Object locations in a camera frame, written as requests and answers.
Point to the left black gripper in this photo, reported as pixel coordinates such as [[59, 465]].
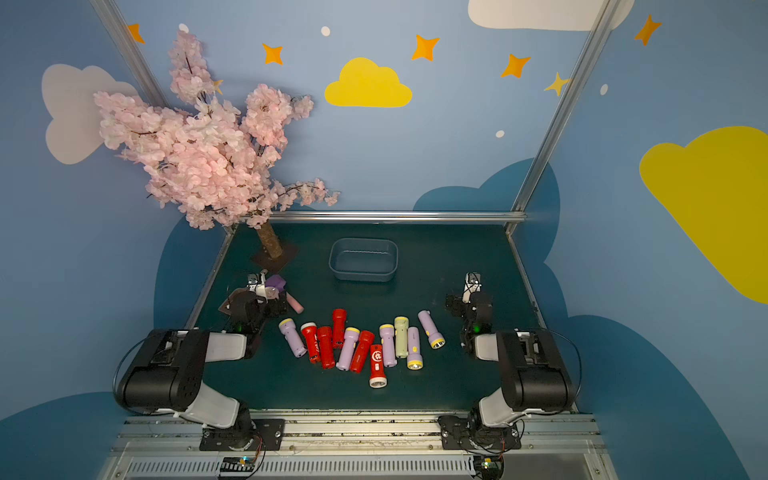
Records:
[[274, 303]]

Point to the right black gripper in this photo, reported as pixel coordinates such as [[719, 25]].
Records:
[[455, 303]]

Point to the pale green flashlight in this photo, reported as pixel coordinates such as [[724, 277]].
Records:
[[401, 325]]

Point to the purple flashlight lit head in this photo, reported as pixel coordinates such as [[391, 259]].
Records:
[[414, 358]]

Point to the blue-grey plastic storage box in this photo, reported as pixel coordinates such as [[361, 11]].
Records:
[[364, 259]]

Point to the red flashlight white logo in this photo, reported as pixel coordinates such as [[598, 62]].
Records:
[[378, 377]]

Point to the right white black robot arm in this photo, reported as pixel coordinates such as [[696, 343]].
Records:
[[534, 379]]

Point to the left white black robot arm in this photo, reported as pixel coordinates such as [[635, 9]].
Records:
[[166, 374]]

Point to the brown slotted litter scoop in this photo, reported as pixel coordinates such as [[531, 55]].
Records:
[[226, 306]]

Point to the red flashlight white head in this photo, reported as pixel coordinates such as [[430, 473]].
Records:
[[309, 333]]

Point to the red flashlight upper middle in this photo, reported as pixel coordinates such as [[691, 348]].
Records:
[[339, 317]]

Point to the purple flashlight yellow head middle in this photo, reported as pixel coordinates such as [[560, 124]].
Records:
[[351, 336]]

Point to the red flashlight slanted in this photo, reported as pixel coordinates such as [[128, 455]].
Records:
[[361, 352]]

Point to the pink cherry blossom tree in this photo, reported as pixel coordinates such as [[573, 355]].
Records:
[[214, 162]]

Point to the right control circuit board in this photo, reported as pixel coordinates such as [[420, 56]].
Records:
[[487, 467]]

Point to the control circuit board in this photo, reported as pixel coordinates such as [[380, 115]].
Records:
[[487, 467], [239, 467]]

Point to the left control circuit board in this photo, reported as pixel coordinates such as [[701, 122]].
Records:
[[239, 467]]

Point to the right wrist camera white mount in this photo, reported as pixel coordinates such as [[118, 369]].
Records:
[[472, 284]]

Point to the purple spatula pink handle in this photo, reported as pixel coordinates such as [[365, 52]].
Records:
[[280, 284]]

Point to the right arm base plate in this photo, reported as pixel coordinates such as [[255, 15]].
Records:
[[470, 434]]

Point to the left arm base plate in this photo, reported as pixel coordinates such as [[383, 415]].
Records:
[[253, 435]]

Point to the horizontal aluminium frame rail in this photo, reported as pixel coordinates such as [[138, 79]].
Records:
[[400, 217]]

